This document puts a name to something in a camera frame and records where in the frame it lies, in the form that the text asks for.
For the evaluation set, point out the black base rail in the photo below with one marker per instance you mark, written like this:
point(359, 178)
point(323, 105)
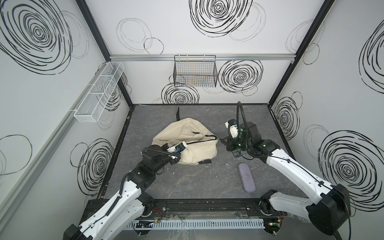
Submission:
point(165, 208)

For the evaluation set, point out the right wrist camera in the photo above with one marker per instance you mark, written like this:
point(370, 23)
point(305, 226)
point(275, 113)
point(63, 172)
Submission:
point(232, 127)

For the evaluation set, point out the cream canvas backpack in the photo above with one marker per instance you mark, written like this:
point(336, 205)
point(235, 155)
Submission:
point(200, 144)

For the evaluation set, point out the black wire wall basket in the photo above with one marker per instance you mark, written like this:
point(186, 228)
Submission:
point(195, 71)

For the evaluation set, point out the white slotted cable duct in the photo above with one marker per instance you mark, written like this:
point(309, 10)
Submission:
point(212, 224)

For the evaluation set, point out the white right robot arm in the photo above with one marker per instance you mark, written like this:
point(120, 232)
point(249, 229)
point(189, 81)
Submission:
point(326, 206)

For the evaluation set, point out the white mesh wall shelf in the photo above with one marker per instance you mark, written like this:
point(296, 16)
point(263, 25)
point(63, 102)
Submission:
point(97, 97)

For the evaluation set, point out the purple pencil case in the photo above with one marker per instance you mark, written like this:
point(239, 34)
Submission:
point(246, 177)

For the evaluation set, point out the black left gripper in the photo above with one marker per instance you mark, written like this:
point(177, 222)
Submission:
point(172, 161)

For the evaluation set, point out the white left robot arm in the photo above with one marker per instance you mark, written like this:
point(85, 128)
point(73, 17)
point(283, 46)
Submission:
point(130, 201)

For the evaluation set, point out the small black calculator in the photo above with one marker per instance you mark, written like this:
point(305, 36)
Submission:
point(236, 154)

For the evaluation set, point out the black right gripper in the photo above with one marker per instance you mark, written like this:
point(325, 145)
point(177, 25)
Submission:
point(230, 144)

